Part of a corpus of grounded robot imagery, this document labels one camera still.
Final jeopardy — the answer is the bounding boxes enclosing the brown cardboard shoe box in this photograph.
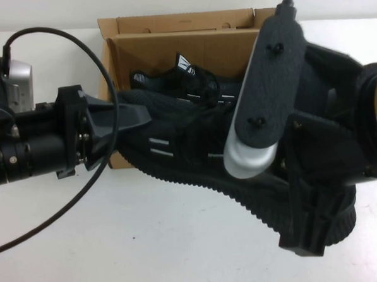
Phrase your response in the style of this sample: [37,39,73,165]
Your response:
[95,6,287,171]

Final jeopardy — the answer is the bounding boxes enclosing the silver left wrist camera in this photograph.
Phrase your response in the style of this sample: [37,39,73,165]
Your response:
[5,59,37,113]

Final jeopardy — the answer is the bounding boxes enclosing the black right camera mount plate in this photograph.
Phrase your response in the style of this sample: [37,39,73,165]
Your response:
[224,7,313,146]

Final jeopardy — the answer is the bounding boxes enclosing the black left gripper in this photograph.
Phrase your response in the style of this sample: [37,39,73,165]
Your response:
[52,81,155,179]

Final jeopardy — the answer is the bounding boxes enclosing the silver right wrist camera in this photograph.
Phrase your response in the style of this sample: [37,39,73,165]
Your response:
[222,136,280,180]

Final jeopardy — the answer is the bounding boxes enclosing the black knit sneaker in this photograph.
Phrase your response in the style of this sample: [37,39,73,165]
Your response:
[112,78,359,257]
[128,49,248,112]

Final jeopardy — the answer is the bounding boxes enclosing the black left camera cable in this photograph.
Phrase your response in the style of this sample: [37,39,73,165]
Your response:
[0,23,128,255]

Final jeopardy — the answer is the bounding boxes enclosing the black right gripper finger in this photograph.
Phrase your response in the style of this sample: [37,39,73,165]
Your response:
[273,160,309,250]
[294,184,328,258]

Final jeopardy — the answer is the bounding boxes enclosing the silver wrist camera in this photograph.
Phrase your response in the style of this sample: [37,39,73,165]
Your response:
[5,59,37,113]
[222,136,280,180]

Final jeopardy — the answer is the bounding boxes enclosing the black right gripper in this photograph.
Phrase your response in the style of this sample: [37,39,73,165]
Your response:
[278,41,377,190]

